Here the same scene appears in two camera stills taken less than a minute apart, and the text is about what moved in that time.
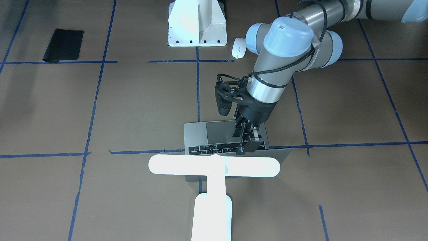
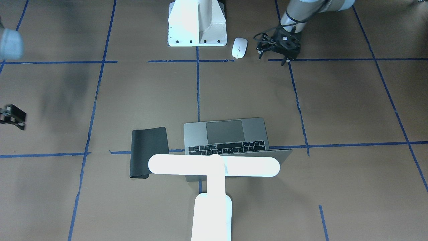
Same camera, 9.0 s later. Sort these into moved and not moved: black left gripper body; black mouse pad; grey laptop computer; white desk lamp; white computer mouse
Moved: black mouse pad; black left gripper body
Not moved: white desk lamp; white computer mouse; grey laptop computer
